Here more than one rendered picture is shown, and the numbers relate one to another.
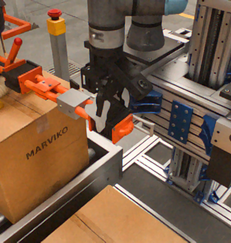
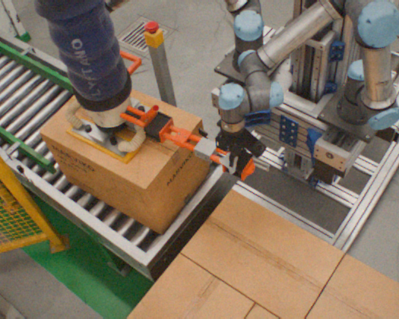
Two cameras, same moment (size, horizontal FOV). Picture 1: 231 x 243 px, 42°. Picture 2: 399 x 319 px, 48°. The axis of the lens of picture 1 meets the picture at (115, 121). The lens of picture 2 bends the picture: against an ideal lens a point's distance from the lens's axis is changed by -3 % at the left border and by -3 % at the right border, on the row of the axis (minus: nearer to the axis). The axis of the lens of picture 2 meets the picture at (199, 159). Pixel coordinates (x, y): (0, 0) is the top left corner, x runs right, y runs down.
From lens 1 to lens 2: 0.93 m
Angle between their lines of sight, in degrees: 15
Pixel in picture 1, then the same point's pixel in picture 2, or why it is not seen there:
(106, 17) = (234, 118)
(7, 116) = (148, 157)
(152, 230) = (273, 223)
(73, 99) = (207, 149)
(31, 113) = (166, 150)
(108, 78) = (235, 146)
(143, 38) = not seen: hidden behind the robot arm
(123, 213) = (248, 213)
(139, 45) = not seen: hidden behind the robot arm
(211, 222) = (326, 202)
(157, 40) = not seen: hidden behind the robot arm
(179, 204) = (296, 190)
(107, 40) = (235, 128)
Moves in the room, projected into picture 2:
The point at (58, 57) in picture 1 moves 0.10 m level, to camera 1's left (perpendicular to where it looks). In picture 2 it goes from (159, 64) to (140, 67)
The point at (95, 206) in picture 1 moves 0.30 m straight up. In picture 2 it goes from (223, 210) to (220, 174)
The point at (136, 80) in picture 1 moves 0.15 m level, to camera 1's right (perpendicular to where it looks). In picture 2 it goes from (255, 145) to (301, 139)
